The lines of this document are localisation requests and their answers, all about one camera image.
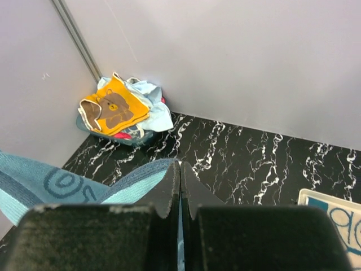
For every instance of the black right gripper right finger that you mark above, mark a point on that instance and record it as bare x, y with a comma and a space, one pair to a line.
221, 237

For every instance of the yellow towel in basket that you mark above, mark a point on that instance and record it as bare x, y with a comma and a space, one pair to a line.
112, 108

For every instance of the pink cloth in basket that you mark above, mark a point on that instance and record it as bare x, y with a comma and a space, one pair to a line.
123, 135

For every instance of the teal plastic laundry basket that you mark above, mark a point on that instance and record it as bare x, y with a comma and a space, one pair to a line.
137, 138

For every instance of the white square tray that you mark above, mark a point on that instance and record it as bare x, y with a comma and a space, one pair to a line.
342, 212

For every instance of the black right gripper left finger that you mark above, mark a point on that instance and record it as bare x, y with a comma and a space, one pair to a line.
84, 237

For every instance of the light blue towel in basket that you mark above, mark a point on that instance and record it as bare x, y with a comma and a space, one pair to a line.
159, 119

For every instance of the dark blue towel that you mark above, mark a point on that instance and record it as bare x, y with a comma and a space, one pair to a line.
56, 186

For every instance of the teal beige Doraemon towel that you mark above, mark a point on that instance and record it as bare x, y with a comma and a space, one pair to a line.
350, 237

